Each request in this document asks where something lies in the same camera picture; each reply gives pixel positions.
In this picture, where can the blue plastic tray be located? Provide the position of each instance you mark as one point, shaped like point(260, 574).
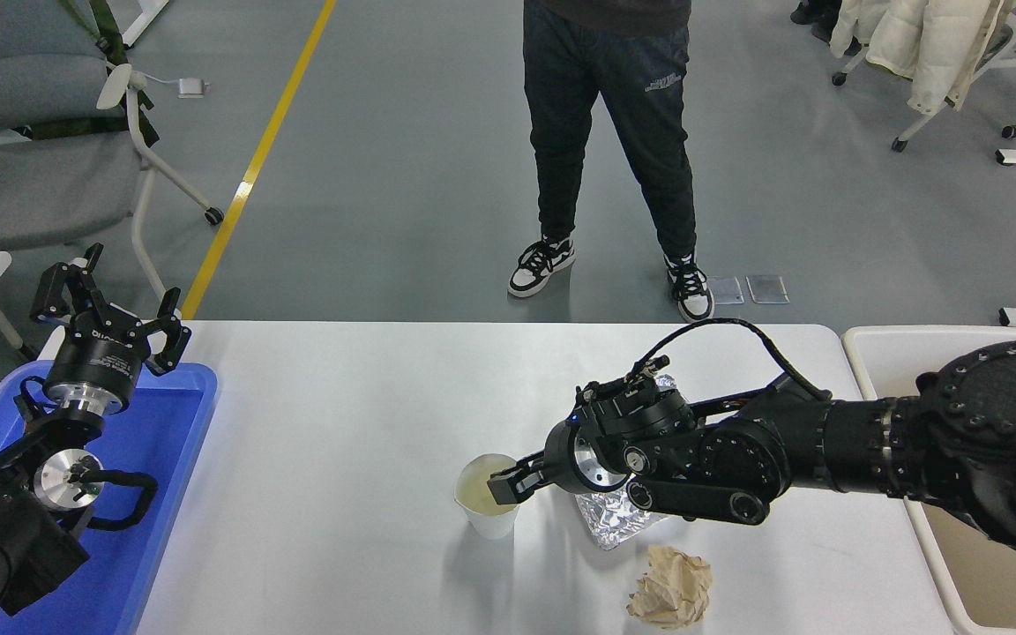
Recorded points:
point(164, 459)

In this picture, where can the white desk leg frame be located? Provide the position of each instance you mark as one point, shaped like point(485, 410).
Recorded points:
point(148, 18)

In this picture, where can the grey office chair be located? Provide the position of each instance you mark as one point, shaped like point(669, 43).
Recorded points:
point(32, 176)

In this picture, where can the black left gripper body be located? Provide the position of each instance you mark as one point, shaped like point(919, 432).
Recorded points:
point(98, 362)

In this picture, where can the cream padded coat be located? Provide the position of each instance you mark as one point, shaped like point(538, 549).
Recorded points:
point(931, 48)

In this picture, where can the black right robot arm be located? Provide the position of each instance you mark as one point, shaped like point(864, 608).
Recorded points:
point(825, 432)

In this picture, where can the standing person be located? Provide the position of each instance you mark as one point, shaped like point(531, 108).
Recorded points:
point(561, 106)

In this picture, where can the silver floor plate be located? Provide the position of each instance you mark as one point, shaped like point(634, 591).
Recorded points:
point(727, 290)
point(768, 289)

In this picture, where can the person beside white chair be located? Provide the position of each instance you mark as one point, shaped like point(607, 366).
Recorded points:
point(812, 13)

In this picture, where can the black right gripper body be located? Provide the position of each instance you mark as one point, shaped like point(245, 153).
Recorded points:
point(559, 459)

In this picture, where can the white power adapter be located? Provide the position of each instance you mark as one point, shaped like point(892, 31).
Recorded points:
point(193, 87)

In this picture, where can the silver foil tray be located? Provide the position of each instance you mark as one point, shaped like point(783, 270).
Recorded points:
point(614, 520)

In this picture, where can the white paper cup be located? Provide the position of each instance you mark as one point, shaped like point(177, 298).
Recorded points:
point(490, 525)

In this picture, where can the large beige plastic bin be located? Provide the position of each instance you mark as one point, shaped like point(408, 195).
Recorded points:
point(887, 353)

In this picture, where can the tan paper ball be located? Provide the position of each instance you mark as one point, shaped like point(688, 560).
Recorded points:
point(671, 586)

